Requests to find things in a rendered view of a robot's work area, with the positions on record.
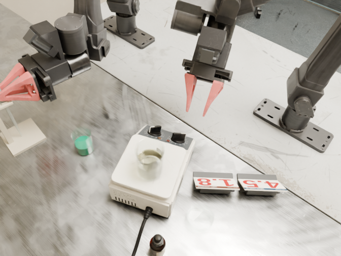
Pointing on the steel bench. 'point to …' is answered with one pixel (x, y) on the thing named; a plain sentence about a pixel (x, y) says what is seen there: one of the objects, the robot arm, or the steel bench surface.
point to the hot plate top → (171, 150)
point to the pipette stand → (30, 127)
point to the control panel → (167, 137)
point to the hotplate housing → (145, 205)
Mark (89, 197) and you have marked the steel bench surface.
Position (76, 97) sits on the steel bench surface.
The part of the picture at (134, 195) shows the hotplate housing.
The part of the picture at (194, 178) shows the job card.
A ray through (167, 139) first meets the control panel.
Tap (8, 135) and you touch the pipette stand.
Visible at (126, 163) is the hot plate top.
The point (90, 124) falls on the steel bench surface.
